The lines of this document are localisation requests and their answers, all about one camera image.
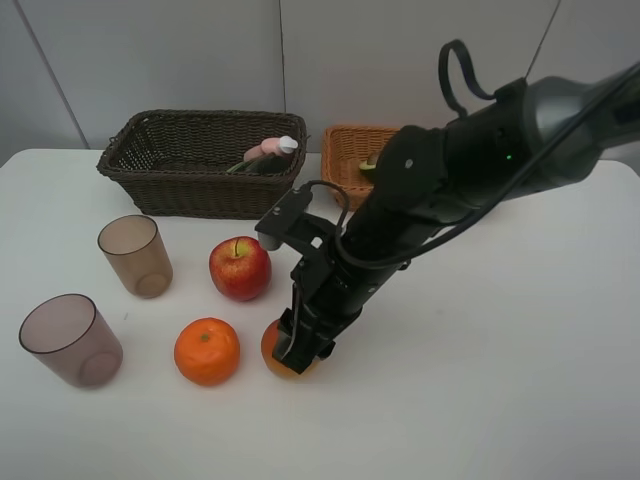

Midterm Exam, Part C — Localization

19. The orange mandarin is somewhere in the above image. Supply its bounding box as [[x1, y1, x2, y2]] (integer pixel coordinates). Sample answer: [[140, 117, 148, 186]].
[[173, 317, 241, 387]]

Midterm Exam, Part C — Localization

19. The halved avocado with pit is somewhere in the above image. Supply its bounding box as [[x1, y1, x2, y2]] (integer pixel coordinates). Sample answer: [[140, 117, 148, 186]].
[[358, 152, 380, 184]]

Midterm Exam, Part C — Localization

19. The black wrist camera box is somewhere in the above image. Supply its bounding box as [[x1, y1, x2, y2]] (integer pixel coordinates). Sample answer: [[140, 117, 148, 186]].
[[255, 184, 336, 258]]

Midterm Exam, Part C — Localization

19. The brown translucent plastic cup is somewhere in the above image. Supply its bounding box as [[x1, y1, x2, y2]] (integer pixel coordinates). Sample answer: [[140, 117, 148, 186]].
[[97, 215, 173, 299]]

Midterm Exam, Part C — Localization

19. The light orange wicker basket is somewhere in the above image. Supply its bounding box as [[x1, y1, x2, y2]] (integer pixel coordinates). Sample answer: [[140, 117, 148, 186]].
[[321, 125, 398, 211]]

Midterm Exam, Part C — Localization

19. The red yellow apple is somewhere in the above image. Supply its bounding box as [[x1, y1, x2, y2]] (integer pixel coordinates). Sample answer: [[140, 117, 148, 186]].
[[209, 236, 272, 302]]

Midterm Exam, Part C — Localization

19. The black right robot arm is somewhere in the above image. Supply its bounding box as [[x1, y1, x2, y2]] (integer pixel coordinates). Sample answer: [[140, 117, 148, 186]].
[[260, 67, 639, 373]]

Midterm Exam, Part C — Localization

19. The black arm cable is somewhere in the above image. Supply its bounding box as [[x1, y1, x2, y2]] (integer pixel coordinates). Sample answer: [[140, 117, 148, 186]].
[[299, 39, 640, 266]]

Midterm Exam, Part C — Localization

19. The red orange round fruit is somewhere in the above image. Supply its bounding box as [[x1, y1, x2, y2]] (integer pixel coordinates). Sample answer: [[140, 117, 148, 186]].
[[261, 320, 321, 381]]

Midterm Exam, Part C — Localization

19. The purple translucent plastic cup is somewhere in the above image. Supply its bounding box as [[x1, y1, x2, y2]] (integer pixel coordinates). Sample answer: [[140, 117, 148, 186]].
[[18, 293, 123, 388]]

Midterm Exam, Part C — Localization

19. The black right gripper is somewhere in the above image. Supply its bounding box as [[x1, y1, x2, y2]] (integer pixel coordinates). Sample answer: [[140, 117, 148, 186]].
[[272, 235, 408, 374]]

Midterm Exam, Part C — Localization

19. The dark brown wicker basket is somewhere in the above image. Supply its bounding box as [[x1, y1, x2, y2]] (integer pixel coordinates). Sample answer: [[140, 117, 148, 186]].
[[97, 109, 308, 220]]

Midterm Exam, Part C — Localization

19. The pink spray bottle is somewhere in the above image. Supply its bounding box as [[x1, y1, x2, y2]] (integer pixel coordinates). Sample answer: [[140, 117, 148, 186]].
[[243, 136, 299, 161]]

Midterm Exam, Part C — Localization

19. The dark green pump bottle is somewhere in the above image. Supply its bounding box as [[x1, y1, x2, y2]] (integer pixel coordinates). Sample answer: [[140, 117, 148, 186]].
[[226, 154, 289, 175]]

